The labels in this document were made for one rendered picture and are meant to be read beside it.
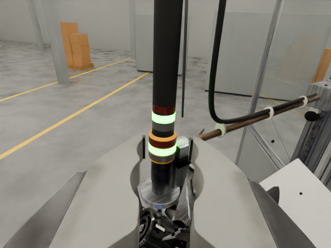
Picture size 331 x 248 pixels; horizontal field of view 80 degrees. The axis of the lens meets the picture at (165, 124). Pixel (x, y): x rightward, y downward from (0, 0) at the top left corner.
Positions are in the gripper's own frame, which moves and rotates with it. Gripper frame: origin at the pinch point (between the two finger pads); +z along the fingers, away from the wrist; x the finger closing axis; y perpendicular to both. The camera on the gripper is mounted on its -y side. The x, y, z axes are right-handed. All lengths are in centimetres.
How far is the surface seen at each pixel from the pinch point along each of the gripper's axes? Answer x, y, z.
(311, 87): 45, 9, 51
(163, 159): -0.2, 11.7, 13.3
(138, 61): -115, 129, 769
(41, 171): -153, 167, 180
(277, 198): 22.1, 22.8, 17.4
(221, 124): 10.4, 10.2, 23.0
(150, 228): -2.8, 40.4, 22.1
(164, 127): -0.4, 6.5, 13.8
